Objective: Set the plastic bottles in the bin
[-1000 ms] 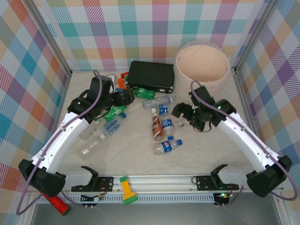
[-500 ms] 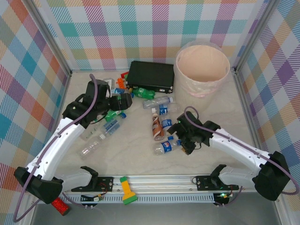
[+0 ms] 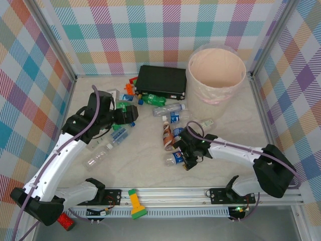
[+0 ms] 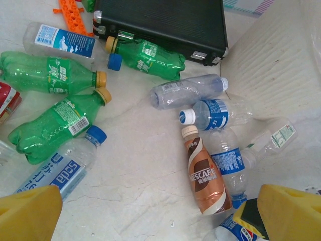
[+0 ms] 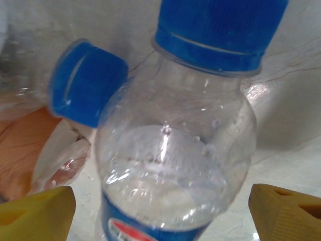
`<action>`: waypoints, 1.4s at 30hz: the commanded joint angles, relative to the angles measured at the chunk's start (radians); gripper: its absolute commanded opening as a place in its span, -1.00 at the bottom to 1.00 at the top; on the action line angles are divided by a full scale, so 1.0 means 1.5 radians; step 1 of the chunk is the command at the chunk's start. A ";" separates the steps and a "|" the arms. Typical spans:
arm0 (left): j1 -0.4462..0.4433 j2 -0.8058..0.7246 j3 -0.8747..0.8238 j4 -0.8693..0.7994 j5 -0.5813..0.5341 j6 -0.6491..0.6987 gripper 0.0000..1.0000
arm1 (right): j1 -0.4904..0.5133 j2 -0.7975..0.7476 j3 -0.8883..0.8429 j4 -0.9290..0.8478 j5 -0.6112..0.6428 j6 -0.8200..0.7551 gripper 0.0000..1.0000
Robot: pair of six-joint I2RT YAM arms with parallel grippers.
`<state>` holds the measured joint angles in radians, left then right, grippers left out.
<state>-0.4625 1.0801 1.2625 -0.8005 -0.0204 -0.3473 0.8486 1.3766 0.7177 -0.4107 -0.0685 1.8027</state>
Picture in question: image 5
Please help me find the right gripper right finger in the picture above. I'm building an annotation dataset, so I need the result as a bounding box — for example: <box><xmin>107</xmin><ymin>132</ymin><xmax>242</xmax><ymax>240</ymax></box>
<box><xmin>249</xmin><ymin>183</ymin><xmax>321</xmax><ymax>241</ymax></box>

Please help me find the clear unlabelled plastic bottle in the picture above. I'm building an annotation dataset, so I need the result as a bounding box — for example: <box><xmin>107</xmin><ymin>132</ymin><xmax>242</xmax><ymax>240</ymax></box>
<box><xmin>31</xmin><ymin>139</ymin><xmax>92</xmax><ymax>195</ymax></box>

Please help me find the clear bottle light-blue label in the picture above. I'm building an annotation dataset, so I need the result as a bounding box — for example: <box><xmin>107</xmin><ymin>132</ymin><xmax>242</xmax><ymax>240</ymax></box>
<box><xmin>0</xmin><ymin>22</ymin><xmax>129</xmax><ymax>129</ymax></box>

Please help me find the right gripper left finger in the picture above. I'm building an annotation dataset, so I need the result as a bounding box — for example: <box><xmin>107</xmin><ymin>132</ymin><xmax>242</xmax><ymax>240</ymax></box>
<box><xmin>0</xmin><ymin>186</ymin><xmax>77</xmax><ymax>241</ymax></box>

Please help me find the Pepsi bottle blue cap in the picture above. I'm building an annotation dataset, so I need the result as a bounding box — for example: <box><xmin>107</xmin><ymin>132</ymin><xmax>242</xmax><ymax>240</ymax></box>
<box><xmin>95</xmin><ymin>0</ymin><xmax>289</xmax><ymax>241</ymax></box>

